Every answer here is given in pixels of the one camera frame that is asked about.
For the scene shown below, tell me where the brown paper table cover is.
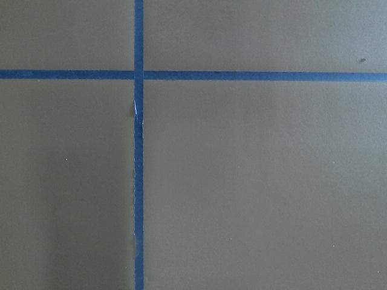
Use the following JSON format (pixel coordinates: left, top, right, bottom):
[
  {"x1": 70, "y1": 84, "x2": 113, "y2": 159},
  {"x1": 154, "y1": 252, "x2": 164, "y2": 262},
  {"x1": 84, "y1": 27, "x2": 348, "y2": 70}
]
[{"x1": 1, "y1": 1, "x2": 386, "y2": 289}]

